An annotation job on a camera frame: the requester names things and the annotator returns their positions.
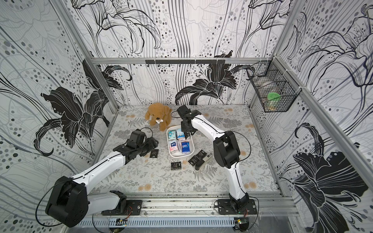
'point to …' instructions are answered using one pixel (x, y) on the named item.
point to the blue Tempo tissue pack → (185, 147)
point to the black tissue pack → (154, 153)
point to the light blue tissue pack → (180, 134)
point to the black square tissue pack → (176, 165)
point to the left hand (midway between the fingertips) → (157, 146)
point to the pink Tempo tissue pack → (173, 146)
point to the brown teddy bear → (158, 114)
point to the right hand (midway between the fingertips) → (189, 127)
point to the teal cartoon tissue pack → (172, 135)
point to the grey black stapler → (202, 162)
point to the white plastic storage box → (178, 146)
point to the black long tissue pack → (197, 157)
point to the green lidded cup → (273, 100)
